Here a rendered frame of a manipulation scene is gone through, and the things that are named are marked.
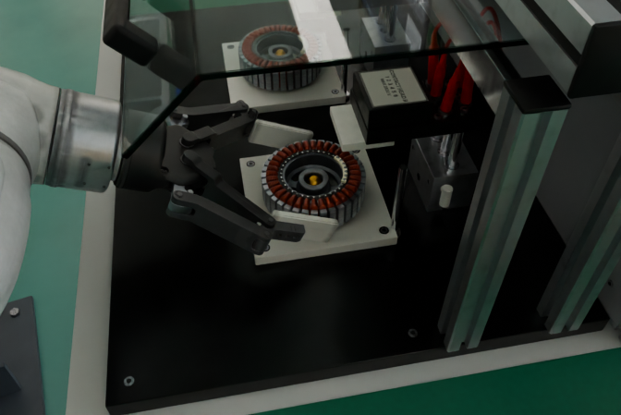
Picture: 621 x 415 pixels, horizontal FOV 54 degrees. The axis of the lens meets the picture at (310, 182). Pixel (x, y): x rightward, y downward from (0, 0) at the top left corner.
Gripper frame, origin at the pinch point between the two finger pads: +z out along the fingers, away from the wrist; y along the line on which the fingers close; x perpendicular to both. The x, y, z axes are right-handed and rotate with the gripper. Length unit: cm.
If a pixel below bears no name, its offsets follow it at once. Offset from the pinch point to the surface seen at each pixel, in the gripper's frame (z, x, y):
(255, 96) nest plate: -2.6, -3.6, -18.8
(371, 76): 1.3, 13.3, -2.0
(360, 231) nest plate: 4.8, -0.3, 6.0
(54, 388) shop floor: -16, -95, -25
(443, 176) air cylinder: 11.5, 7.2, 3.7
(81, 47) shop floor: -19, -97, -160
